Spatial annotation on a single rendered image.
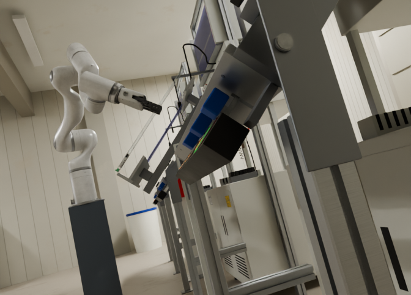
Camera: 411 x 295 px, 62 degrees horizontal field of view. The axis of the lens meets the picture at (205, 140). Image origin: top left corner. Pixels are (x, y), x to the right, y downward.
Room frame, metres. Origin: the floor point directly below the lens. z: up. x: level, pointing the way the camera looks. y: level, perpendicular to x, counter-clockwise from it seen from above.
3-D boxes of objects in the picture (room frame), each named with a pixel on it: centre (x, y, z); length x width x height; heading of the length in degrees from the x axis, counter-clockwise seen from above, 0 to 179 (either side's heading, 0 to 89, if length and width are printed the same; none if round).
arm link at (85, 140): (1.91, 0.69, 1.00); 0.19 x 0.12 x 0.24; 122
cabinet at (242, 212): (2.21, -0.30, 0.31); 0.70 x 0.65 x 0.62; 12
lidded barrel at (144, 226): (5.49, 1.25, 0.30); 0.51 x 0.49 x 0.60; 18
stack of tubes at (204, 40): (2.12, -0.20, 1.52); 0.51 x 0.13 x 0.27; 12
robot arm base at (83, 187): (1.89, 0.71, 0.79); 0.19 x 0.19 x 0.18
